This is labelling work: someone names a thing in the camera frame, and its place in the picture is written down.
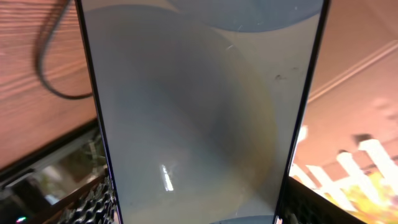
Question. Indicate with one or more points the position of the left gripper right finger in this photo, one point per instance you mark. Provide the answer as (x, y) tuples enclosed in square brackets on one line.
[(303, 206)]

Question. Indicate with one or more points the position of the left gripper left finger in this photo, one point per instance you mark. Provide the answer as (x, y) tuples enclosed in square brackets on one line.
[(98, 207)]

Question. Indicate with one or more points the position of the Galaxy smartphone with blue screen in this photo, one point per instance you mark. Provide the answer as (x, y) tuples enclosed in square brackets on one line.
[(200, 103)]

